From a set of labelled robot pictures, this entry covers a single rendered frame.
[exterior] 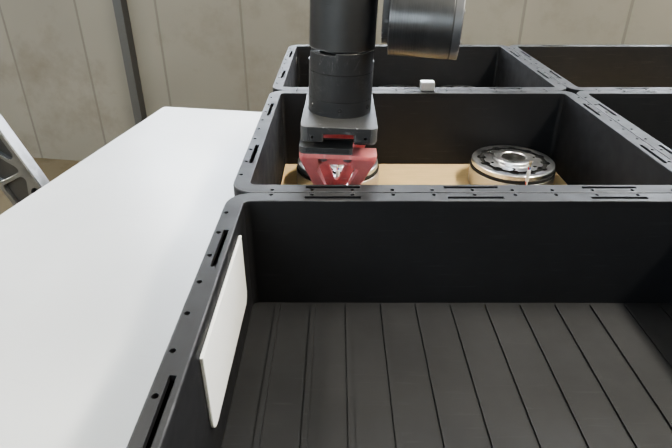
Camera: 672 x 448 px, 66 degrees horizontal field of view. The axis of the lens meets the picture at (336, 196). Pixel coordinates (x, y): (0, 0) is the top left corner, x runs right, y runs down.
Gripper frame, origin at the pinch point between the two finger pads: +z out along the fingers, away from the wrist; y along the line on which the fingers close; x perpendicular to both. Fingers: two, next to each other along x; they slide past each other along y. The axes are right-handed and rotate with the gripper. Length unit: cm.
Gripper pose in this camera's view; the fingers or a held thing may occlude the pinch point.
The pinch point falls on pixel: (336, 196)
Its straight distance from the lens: 51.9
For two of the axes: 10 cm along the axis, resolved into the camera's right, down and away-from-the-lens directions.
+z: -0.4, 8.8, 4.7
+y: 0.1, -4.7, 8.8
